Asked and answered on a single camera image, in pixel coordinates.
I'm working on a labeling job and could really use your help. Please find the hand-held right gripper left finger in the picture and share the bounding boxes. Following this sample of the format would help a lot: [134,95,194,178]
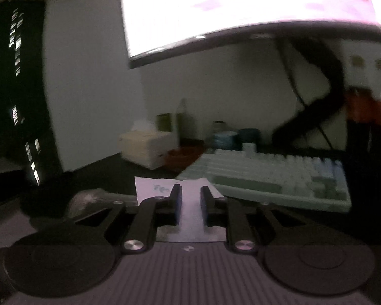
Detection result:
[73,183,183,255]

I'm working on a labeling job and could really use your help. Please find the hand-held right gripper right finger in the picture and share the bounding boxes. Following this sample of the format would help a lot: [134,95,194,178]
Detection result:
[199,186,308,255]

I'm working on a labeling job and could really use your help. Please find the white paper sheet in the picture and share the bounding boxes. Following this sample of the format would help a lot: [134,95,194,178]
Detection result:
[134,176,226,243]

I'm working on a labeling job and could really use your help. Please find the clear plastic jar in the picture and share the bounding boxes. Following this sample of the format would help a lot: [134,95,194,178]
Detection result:
[65,188,138,222]

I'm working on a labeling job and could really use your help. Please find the red container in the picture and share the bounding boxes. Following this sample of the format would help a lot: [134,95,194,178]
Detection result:
[163,147,207,174]

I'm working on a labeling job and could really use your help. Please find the wooden tissue box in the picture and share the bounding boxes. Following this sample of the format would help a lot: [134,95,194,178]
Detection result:
[119,120,179,170]

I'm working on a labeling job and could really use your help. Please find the pale mechanical keyboard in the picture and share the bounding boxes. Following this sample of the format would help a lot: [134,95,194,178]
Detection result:
[176,148,353,214]

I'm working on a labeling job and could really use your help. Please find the small translucent bottle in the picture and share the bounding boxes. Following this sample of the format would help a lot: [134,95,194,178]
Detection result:
[157,114,174,133]

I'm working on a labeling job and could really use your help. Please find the translucent plastic bottle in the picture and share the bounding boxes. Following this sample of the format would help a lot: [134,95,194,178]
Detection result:
[177,98,198,144]

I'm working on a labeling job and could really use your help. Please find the dark round jar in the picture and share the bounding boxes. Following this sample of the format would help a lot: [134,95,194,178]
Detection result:
[238,128,261,152]

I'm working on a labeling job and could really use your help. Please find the cola bottle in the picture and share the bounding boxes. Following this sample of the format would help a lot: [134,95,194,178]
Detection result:
[346,55,374,154]

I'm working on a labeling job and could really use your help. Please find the curved computer monitor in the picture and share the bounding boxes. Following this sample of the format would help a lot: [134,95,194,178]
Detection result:
[119,0,381,70]

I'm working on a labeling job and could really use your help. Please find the dark window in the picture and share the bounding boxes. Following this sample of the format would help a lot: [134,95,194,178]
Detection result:
[0,0,61,185]

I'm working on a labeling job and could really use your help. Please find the black monitor cable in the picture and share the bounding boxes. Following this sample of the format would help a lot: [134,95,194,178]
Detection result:
[279,38,335,150]

